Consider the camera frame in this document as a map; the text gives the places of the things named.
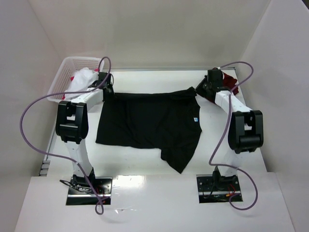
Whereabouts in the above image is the purple cable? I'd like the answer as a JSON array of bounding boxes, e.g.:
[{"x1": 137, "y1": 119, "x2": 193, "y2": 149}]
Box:
[
  {"x1": 209, "y1": 61, "x2": 259, "y2": 211},
  {"x1": 18, "y1": 57, "x2": 112, "y2": 215}
]

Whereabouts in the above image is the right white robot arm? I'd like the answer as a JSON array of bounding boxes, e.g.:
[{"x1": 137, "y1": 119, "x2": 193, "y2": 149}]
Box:
[{"x1": 196, "y1": 68, "x2": 264, "y2": 190}]

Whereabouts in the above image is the black t shirt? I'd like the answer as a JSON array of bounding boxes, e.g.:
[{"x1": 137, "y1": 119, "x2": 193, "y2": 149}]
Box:
[{"x1": 96, "y1": 87, "x2": 202, "y2": 174}]

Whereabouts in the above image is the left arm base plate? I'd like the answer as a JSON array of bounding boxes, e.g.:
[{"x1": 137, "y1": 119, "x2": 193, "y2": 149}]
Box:
[{"x1": 63, "y1": 177, "x2": 112, "y2": 206}]

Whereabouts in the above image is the folded dark red t shirt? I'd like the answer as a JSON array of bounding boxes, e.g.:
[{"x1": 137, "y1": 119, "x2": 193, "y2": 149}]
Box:
[{"x1": 207, "y1": 73, "x2": 237, "y2": 103}]

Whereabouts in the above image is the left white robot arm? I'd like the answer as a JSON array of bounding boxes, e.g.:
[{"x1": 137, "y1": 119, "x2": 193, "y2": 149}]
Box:
[{"x1": 56, "y1": 72, "x2": 113, "y2": 194}]

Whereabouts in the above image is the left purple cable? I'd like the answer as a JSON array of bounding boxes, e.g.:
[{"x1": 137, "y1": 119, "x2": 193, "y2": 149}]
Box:
[{"x1": 18, "y1": 57, "x2": 112, "y2": 215}]

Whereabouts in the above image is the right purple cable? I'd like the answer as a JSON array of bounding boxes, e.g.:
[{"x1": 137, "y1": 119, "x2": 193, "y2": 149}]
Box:
[{"x1": 209, "y1": 61, "x2": 259, "y2": 211}]

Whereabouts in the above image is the white t shirt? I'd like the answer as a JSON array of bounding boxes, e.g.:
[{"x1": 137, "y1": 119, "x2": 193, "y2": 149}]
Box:
[{"x1": 64, "y1": 67, "x2": 99, "y2": 100}]

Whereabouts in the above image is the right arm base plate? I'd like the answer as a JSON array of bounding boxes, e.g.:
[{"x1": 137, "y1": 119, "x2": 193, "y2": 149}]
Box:
[{"x1": 196, "y1": 174, "x2": 243, "y2": 203}]

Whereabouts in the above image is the white plastic basket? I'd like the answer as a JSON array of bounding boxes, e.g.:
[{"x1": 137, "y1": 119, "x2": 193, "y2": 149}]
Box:
[{"x1": 47, "y1": 57, "x2": 104, "y2": 105}]

